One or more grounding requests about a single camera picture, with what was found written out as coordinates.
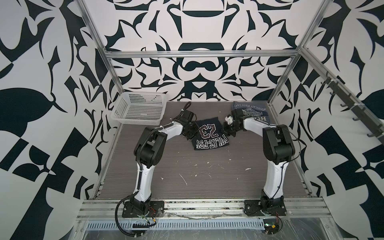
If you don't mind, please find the black wall hook rack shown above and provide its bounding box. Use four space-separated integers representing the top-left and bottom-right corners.
322 71 384 145

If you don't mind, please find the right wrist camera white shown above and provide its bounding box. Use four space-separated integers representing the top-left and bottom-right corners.
225 116 234 126

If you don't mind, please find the aluminium frame crossbar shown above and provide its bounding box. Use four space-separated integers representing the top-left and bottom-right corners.
105 50 298 59

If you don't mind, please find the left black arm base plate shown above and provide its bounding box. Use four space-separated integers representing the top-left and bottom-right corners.
122 199 165 218

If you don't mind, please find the black left base cable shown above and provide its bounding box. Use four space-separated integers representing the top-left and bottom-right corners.
114 193 157 238

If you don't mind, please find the black printed tank top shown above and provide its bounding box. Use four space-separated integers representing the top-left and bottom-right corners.
192 117 230 151

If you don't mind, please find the small electronics board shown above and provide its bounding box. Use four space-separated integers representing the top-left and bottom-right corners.
263 219 281 236

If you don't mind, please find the white slotted cable duct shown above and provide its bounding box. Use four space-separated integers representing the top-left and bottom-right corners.
86 219 264 231

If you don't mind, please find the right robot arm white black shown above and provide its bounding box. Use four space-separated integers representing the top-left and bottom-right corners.
223 115 296 216

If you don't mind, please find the blue grey tank top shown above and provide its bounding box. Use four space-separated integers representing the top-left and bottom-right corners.
231 101 271 123

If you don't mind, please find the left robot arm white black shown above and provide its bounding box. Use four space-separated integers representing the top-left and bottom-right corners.
129 110 198 215

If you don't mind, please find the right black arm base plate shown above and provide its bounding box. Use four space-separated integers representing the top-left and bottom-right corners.
244 200 287 217

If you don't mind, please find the white plastic laundry basket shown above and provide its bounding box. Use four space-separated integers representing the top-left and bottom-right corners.
111 92 167 126

